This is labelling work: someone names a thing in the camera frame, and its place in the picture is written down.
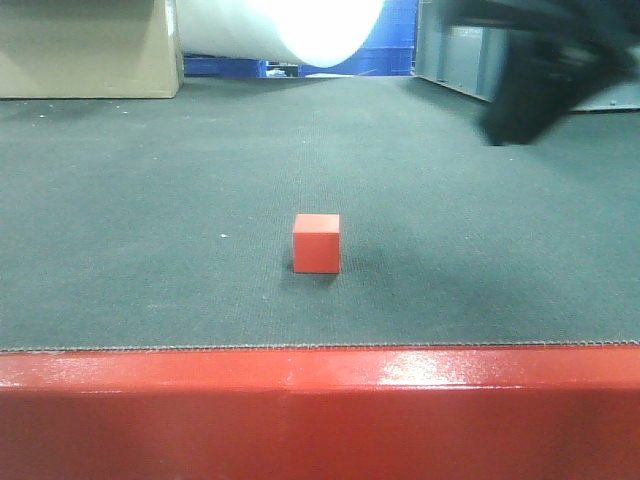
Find red magnetic cube block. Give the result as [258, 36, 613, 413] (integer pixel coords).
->
[293, 213, 341, 274]

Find grey metal box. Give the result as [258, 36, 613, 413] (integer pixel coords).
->
[416, 1, 639, 115]

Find black blurred gripper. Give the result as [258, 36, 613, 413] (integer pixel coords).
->
[439, 1, 639, 146]

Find white cylindrical roll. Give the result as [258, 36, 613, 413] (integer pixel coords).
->
[175, 1, 384, 68]

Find red glossy bar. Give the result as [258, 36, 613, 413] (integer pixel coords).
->
[1, 346, 639, 479]

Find dark grey fabric mat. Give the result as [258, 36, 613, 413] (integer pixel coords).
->
[1, 77, 639, 351]

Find cardboard box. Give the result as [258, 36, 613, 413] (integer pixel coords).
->
[1, 1, 183, 99]

